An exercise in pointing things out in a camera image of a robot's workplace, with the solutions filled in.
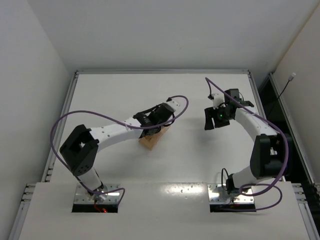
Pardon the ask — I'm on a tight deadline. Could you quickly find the wooden block box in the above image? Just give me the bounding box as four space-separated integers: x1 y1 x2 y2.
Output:
138 126 170 151

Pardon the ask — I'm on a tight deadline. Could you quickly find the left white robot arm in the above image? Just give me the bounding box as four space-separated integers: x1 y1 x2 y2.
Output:
59 100 180 195

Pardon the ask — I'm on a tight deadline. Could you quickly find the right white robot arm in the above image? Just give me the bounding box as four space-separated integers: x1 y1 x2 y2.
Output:
204 88 293 194

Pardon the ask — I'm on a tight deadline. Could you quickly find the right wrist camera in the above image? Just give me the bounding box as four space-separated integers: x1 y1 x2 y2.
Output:
207 92 225 109

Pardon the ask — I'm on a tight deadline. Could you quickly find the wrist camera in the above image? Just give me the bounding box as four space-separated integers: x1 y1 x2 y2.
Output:
207 92 225 109
165 97 181 112

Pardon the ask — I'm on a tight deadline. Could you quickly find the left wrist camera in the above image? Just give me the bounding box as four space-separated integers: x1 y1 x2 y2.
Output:
165 97 181 112

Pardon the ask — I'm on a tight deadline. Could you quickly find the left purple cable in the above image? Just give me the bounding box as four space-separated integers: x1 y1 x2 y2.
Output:
49 94 190 203

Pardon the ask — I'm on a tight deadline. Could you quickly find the purple cable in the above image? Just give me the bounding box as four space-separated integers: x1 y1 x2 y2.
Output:
204 76 290 213
49 94 190 203

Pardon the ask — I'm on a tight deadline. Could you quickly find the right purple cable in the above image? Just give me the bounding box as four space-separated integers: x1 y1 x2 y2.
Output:
204 76 290 213

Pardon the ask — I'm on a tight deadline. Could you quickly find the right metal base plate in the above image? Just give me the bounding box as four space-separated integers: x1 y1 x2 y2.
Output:
207 183 255 206

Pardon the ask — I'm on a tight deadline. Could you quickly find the metal base plate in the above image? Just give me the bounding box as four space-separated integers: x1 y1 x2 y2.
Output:
207 183 255 206
73 183 121 205

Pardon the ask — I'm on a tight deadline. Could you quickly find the black wall cable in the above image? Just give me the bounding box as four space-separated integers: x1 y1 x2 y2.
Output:
264 72 297 118

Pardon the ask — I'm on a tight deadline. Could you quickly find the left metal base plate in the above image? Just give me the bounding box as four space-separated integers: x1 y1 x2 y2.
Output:
73 183 121 205

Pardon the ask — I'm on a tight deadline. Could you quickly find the aluminium table frame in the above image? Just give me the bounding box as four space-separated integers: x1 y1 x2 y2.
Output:
19 70 319 240

